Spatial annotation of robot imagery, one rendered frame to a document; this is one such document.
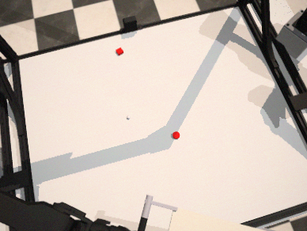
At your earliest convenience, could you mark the small red block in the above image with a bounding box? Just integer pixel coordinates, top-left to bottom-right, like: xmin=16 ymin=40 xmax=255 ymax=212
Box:
xmin=116 ymin=47 xmax=123 ymax=55

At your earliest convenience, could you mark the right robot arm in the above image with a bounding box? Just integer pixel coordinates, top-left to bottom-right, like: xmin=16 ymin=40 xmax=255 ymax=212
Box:
xmin=0 ymin=190 xmax=104 ymax=231

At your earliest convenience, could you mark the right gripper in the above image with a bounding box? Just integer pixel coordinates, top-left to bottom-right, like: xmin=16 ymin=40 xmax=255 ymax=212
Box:
xmin=94 ymin=218 xmax=129 ymax=231

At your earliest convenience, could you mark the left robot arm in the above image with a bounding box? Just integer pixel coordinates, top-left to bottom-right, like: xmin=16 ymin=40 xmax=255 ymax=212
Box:
xmin=292 ymin=8 xmax=307 ymax=36

